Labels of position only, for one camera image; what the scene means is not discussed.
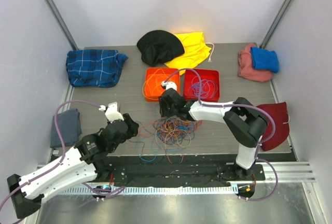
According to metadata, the yellow wire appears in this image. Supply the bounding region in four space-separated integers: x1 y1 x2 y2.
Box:
142 68 179 102

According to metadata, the blue wire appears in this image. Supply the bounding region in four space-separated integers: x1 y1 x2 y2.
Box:
188 80 208 100
189 78 218 100
194 78 218 97

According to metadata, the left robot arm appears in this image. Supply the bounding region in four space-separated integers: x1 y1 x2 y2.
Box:
7 114 139 219

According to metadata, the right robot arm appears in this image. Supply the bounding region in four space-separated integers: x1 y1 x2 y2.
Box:
159 89 268 180

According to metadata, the orange plastic box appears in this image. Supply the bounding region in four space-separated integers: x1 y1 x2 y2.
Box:
142 67 176 102

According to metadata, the red plastic box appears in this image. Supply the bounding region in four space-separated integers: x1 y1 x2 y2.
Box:
183 69 220 102

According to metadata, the black cloth hat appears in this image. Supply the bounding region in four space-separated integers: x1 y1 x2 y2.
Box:
136 30 185 67

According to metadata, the yellow cloth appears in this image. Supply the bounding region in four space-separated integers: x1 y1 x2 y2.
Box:
165 32 214 69

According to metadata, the grey cloth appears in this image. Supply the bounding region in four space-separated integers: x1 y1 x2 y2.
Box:
50 108 82 148

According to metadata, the blue plaid cloth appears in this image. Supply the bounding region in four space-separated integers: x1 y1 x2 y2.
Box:
65 49 128 88

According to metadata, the pink cloth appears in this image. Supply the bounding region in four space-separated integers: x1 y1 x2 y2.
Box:
238 43 273 82

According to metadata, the dark red cloth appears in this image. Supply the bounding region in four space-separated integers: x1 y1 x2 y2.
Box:
258 102 289 151

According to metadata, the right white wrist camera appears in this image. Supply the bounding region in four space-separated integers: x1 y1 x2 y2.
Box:
161 81 177 91

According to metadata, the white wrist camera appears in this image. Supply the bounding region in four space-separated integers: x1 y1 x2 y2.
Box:
161 81 177 91
99 102 124 123

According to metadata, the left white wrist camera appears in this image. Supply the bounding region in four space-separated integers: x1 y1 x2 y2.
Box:
99 102 124 123

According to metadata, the tangled wire pile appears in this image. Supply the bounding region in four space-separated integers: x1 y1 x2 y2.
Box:
129 116 203 164

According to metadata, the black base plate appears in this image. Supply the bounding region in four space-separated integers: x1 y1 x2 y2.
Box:
49 153 298 188

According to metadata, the white cord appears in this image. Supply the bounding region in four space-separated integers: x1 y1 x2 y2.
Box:
204 42 215 64

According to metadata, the white cable duct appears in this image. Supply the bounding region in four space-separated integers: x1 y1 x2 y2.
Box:
60 184 238 195

